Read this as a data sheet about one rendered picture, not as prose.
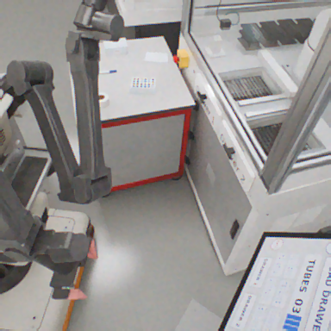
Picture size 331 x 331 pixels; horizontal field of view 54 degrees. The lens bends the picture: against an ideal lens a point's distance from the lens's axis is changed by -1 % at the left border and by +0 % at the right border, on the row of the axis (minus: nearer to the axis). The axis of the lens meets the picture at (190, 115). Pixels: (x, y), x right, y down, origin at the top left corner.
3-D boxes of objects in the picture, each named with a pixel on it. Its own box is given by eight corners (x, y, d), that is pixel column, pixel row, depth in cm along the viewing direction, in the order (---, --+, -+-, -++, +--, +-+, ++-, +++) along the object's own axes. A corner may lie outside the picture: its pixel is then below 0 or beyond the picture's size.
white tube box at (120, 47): (105, 56, 184) (104, 48, 180) (103, 46, 189) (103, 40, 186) (128, 53, 187) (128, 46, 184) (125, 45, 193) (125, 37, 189)
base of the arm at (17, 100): (3, 74, 101) (-16, 100, 93) (19, 64, 97) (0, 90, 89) (25, 92, 106) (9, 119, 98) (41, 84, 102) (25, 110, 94)
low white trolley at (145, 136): (96, 204, 203) (76, 124, 148) (84, 131, 242) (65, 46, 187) (184, 184, 219) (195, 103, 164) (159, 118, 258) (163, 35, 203)
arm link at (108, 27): (63, 52, 82) (87, 53, 89) (98, 61, 77) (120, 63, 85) (70, 3, 79) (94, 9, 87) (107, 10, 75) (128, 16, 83)
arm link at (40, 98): (58, 215, 88) (84, 202, 98) (92, 202, 83) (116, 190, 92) (2, 66, 91) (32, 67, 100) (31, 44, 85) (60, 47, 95)
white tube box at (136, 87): (130, 93, 165) (130, 87, 162) (132, 82, 171) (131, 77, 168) (155, 94, 166) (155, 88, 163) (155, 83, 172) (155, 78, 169)
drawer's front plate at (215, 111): (215, 132, 145) (219, 115, 137) (194, 89, 163) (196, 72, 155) (218, 131, 145) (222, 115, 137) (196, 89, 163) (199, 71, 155)
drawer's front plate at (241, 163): (245, 192, 125) (251, 177, 117) (217, 136, 143) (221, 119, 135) (248, 191, 125) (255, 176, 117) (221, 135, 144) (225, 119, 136)
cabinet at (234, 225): (223, 284, 178) (259, 218, 120) (171, 142, 243) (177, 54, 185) (359, 236, 205) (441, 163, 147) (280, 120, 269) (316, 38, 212)
